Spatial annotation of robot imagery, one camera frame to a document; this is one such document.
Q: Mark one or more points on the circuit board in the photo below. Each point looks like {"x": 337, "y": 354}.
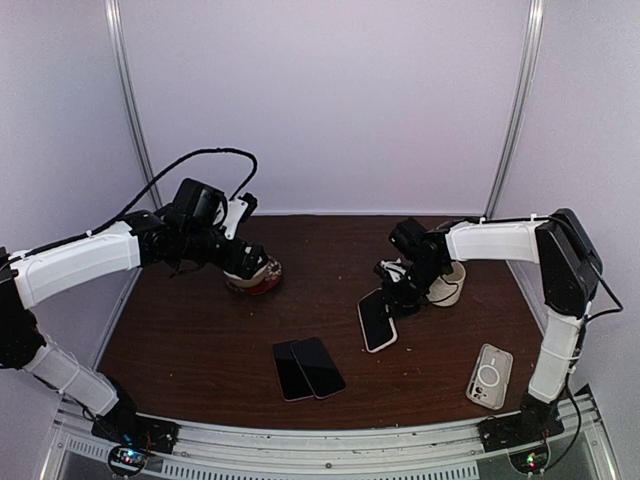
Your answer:
{"x": 126, "y": 461}
{"x": 530, "y": 461}

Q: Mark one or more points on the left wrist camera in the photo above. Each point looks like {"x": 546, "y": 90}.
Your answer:
{"x": 231, "y": 213}

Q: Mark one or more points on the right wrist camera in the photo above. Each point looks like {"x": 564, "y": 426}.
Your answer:
{"x": 407, "y": 237}

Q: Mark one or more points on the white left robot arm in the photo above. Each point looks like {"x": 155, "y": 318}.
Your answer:
{"x": 136, "y": 241}

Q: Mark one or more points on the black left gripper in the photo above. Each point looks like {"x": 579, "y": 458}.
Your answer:
{"x": 232, "y": 265}

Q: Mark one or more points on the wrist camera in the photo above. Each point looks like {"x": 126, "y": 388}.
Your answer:
{"x": 231, "y": 213}
{"x": 407, "y": 237}

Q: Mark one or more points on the left aluminium frame post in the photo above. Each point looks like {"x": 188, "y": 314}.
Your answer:
{"x": 116, "y": 33}

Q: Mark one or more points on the right circuit board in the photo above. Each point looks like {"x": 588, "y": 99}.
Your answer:
{"x": 530, "y": 461}

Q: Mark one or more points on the cream ceramic mug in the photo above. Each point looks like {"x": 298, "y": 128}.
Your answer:
{"x": 446, "y": 289}

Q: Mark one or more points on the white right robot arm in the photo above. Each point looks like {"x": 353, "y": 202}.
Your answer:
{"x": 570, "y": 270}

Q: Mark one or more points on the right aluminium frame post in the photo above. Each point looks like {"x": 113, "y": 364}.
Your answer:
{"x": 529, "y": 59}

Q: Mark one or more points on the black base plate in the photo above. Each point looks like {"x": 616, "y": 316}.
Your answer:
{"x": 148, "y": 435}
{"x": 515, "y": 430}

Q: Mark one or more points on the aluminium frame post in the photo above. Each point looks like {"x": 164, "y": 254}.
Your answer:
{"x": 529, "y": 59}
{"x": 116, "y": 33}

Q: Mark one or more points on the pink phone case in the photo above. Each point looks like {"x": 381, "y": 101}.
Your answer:
{"x": 375, "y": 325}

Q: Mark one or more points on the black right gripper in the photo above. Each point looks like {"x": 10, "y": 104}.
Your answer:
{"x": 398, "y": 302}

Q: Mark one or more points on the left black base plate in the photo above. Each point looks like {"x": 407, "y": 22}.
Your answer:
{"x": 148, "y": 435}

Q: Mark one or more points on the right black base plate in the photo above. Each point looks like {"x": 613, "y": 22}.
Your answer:
{"x": 515, "y": 430}

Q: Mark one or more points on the aluminium front rail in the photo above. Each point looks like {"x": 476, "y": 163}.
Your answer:
{"x": 440, "y": 451}

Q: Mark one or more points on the white ceramic bowl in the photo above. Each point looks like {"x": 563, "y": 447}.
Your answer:
{"x": 247, "y": 279}

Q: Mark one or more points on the left circuit board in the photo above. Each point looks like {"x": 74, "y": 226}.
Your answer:
{"x": 126, "y": 461}

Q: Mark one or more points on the clear phone case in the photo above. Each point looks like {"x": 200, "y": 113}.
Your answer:
{"x": 490, "y": 377}

